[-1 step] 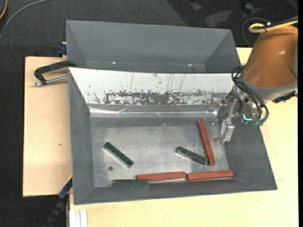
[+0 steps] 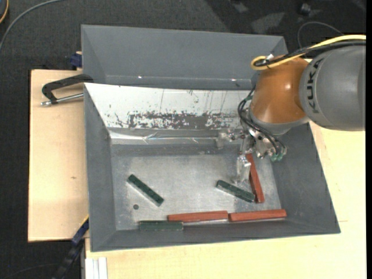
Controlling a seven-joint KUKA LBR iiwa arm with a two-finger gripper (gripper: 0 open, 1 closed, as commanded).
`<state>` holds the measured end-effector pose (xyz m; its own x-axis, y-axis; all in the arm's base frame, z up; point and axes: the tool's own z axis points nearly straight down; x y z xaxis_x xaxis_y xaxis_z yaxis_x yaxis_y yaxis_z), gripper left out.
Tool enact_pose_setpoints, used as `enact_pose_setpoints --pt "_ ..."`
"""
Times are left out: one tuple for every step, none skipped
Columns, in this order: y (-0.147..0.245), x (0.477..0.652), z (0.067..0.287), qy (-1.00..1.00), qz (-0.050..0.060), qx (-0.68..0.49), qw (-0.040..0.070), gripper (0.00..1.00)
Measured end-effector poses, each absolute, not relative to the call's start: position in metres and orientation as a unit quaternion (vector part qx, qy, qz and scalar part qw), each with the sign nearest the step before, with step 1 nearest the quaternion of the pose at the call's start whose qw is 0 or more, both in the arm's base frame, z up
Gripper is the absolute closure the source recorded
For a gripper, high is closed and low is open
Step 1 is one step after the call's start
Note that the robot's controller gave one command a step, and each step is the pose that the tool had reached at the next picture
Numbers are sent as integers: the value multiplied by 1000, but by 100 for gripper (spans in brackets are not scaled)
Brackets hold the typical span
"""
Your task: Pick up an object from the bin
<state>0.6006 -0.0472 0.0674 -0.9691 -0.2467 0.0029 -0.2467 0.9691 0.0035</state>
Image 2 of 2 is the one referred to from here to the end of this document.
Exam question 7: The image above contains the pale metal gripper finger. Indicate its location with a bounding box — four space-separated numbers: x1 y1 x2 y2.
216 130 244 149
232 153 252 186

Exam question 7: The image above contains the red-brown flat block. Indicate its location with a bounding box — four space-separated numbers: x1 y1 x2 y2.
167 210 229 223
228 209 288 223
245 152 266 204

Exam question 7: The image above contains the dark green flat block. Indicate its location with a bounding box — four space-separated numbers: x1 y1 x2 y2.
138 220 184 232
216 180 256 203
127 174 165 208

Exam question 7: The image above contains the grey metal bin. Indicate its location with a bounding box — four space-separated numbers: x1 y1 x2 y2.
80 24 341 252

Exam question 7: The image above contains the pale wood flat board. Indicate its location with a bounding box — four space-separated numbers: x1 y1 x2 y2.
28 69 90 242

